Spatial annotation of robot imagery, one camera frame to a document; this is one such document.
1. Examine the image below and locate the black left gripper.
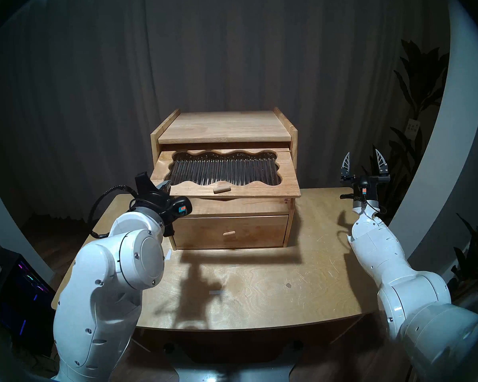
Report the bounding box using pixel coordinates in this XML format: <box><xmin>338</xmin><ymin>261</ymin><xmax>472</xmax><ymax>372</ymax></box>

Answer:
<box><xmin>133</xmin><ymin>180</ymin><xmax>192</xmax><ymax>238</ymax></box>

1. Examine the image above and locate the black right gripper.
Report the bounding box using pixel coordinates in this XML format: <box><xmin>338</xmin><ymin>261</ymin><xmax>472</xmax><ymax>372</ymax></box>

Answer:
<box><xmin>340</xmin><ymin>148</ymin><xmax>391</xmax><ymax>206</ymax></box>

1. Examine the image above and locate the wooden cabinet door with window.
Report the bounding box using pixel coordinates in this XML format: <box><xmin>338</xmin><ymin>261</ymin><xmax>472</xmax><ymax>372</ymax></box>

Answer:
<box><xmin>150</xmin><ymin>148</ymin><xmax>301</xmax><ymax>198</ymax></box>

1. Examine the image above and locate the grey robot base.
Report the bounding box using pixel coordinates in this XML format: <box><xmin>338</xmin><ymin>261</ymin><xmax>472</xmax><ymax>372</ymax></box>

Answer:
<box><xmin>163</xmin><ymin>343</ymin><xmax>303</xmax><ymax>382</ymax></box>

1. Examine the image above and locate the wooden cabinet drawer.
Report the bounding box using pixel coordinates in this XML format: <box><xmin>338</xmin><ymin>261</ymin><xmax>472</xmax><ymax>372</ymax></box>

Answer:
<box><xmin>173</xmin><ymin>215</ymin><xmax>290</xmax><ymax>248</ymax></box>

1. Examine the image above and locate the wooden cabinet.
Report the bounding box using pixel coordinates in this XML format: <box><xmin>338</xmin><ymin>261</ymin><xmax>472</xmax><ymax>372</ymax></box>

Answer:
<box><xmin>150</xmin><ymin>108</ymin><xmax>299</xmax><ymax>250</ymax></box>

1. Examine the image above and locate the tall dark leafy plant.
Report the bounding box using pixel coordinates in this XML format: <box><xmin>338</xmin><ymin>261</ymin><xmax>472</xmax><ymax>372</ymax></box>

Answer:
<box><xmin>362</xmin><ymin>39</ymin><xmax>451</xmax><ymax>226</ymax></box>

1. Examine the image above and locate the grey curtain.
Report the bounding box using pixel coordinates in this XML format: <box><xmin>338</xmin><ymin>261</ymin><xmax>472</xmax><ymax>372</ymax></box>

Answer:
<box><xmin>0</xmin><ymin>0</ymin><xmax>451</xmax><ymax>226</ymax></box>

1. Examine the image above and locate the dark potted plant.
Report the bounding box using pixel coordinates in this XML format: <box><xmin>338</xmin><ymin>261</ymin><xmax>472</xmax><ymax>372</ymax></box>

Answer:
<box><xmin>434</xmin><ymin>204</ymin><xmax>478</xmax><ymax>318</ymax></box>

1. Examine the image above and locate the black computer tower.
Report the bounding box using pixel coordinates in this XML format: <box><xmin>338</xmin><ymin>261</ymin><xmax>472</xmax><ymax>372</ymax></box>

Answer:
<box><xmin>0</xmin><ymin>250</ymin><xmax>56</xmax><ymax>354</ymax></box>

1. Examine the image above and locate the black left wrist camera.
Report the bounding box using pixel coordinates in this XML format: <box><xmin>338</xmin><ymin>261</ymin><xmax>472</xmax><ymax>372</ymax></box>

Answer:
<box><xmin>135</xmin><ymin>172</ymin><xmax>154</xmax><ymax>195</ymax></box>

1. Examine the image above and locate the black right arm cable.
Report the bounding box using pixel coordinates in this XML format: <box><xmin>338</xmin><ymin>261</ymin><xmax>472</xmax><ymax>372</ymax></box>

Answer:
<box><xmin>362</xmin><ymin>194</ymin><xmax>389</xmax><ymax>217</ymax></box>

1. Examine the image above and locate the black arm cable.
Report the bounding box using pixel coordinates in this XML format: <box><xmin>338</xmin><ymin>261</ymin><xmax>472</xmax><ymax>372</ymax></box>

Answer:
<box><xmin>362</xmin><ymin>194</ymin><xmax>389</xmax><ymax>217</ymax></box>
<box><xmin>88</xmin><ymin>184</ymin><xmax>144</xmax><ymax>239</ymax></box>

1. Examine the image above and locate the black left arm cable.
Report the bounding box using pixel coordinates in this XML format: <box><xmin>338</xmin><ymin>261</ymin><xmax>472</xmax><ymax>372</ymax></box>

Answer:
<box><xmin>88</xmin><ymin>184</ymin><xmax>144</xmax><ymax>239</ymax></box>

